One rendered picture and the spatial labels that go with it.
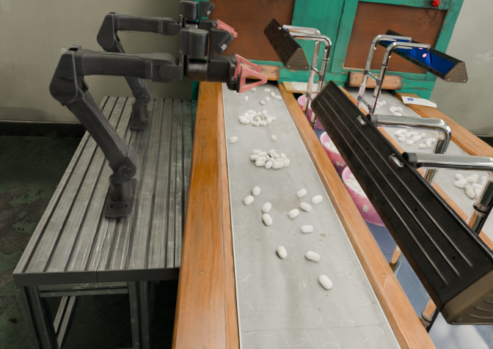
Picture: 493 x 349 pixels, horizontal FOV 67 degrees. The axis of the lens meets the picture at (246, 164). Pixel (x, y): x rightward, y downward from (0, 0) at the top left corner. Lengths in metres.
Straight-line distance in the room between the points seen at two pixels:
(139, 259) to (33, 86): 2.29
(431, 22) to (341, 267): 1.65
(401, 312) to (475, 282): 0.42
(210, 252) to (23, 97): 2.50
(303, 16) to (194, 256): 1.48
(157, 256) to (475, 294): 0.74
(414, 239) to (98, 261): 0.74
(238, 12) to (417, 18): 0.94
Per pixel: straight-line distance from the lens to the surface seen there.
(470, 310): 0.46
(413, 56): 1.70
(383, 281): 0.90
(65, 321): 1.36
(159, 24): 1.57
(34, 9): 2.98
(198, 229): 0.92
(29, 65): 3.08
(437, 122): 0.77
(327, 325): 0.81
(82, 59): 1.01
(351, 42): 2.16
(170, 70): 0.98
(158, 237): 1.05
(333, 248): 0.97
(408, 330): 0.83
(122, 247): 1.03
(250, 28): 2.03
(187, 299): 0.77
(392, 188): 0.57
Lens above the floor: 1.35
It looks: 29 degrees down
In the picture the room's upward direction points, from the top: 7 degrees clockwise
